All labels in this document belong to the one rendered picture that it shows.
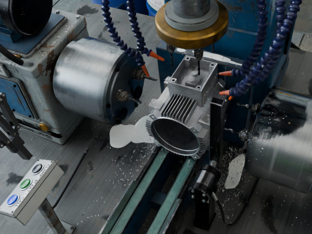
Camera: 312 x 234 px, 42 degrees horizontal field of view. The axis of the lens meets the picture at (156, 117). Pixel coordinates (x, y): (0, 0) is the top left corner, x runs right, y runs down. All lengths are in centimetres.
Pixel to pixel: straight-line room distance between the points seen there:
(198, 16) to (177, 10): 5
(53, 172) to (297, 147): 61
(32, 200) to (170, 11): 57
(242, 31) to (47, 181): 69
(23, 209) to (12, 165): 46
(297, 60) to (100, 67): 86
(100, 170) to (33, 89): 34
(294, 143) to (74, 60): 66
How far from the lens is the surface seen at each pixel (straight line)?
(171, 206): 114
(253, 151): 103
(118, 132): 146
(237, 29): 124
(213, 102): 92
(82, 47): 125
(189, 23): 96
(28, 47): 130
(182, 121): 108
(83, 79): 120
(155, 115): 112
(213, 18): 98
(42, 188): 108
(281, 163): 103
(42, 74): 127
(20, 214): 106
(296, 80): 164
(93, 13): 205
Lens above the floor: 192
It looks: 49 degrees down
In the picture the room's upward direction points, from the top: 8 degrees counter-clockwise
